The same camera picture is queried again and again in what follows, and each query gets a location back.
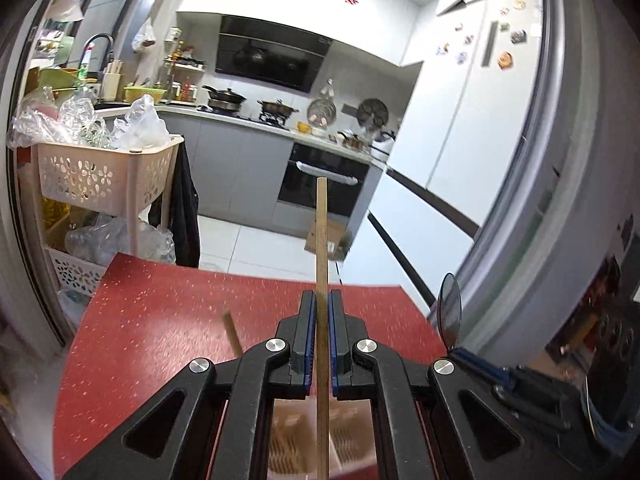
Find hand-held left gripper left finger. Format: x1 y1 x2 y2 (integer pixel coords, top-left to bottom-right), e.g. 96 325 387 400
62 291 317 480

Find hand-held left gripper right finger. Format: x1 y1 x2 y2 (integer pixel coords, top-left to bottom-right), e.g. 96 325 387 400
327 290 583 480

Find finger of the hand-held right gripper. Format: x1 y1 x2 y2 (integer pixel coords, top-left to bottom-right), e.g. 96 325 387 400
449 346 573 433

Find plain wooden chopstick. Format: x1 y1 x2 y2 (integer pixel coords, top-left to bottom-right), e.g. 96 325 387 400
317 177 331 480
222 312 244 358

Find pink utensil holder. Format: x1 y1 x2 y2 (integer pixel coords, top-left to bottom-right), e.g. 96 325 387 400
267 400 376 480

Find cardboard box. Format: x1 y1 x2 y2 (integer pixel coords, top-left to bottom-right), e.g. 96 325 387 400
305 217 351 261

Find black built-in oven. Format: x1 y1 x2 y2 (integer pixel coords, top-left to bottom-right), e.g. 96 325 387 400
276 142 371 218

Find black hanging garment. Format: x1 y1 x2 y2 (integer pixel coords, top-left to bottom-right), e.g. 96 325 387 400
147 140 201 268

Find grey kitchen base cabinets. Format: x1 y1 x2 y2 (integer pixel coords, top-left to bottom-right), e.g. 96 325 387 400
160 110 296 221

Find clear plastic bags in cart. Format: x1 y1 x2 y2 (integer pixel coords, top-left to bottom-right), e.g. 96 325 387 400
65 212 176 266

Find round steel strainer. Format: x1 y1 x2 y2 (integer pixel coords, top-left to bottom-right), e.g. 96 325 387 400
307 97 337 126

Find white refrigerator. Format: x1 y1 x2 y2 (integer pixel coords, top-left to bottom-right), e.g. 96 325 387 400
345 0 546 306

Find brown cooking pot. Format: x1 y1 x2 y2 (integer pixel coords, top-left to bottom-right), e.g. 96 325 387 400
257 99 300 121

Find black round multi-cup pan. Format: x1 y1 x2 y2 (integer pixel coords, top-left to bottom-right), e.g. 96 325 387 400
357 97 390 128

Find black wok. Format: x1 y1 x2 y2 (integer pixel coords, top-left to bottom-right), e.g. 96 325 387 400
202 86 248 111

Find beige perforated basket cart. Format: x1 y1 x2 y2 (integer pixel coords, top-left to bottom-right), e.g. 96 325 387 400
32 135 186 301

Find black range hood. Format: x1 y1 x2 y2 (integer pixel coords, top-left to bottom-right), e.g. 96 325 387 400
215 15 333 93

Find metal spice rack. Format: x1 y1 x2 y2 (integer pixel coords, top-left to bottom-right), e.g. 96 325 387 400
162 55 206 101

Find green plastic basket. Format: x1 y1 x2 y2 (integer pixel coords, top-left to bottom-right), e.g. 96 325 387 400
124 85 168 103

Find group of fridge magnets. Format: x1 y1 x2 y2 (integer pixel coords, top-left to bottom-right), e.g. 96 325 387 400
435 0 528 71

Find cream chopstick caddy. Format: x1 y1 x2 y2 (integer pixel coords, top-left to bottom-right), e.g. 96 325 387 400
101 60 123 102

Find pile of clear plastic bags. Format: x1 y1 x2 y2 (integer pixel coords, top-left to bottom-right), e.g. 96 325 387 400
7 85 171 151

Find white hanging plastic bag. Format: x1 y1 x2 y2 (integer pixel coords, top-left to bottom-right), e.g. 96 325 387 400
131 17 157 53

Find green basin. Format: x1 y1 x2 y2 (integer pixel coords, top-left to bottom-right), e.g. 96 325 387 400
40 67 86 91

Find black kitchen faucet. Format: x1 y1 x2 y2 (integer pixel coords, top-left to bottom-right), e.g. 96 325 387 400
82 33 116 81

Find grey sliding door frame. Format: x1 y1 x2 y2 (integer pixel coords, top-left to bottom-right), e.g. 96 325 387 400
452 0 640 356

